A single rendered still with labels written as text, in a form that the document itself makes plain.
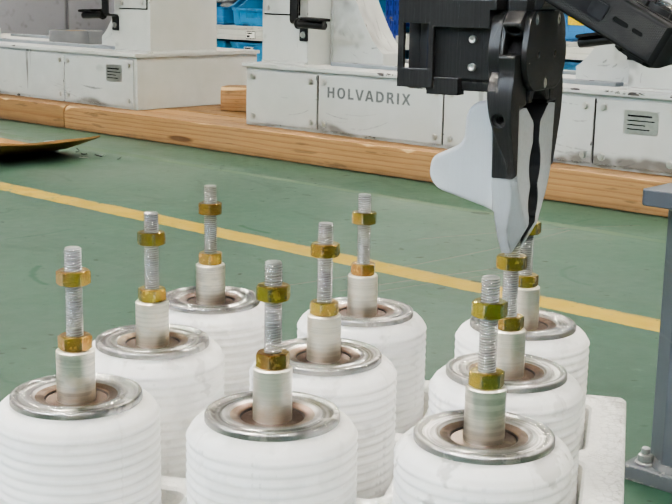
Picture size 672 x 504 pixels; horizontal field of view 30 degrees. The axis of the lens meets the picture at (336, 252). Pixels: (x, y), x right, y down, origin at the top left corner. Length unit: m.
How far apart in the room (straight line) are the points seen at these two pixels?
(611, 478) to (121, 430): 0.32
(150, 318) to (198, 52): 3.51
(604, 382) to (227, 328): 0.81
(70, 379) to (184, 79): 3.59
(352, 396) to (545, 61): 0.23
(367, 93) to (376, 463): 2.67
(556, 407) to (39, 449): 0.30
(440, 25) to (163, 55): 3.50
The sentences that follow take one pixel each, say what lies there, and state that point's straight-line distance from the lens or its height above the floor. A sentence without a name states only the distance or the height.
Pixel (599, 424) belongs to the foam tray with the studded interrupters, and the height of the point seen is 0.18.
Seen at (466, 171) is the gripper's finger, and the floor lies 0.38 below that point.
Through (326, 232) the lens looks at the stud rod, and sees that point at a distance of 0.78.
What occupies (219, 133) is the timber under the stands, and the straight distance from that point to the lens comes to 3.74.
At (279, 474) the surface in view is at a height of 0.24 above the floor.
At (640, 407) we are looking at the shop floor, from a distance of 1.54.
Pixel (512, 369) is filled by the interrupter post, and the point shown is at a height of 0.26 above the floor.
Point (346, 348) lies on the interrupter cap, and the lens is 0.82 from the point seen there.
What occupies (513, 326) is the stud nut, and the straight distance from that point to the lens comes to 0.77.
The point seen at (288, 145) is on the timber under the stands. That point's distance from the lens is 3.53.
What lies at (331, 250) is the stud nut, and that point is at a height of 0.32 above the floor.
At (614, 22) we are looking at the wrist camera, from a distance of 0.71.
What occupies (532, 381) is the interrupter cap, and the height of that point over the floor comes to 0.25.
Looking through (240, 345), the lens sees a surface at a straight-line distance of 0.91.
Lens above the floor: 0.49
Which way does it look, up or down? 12 degrees down
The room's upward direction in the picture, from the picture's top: 1 degrees clockwise
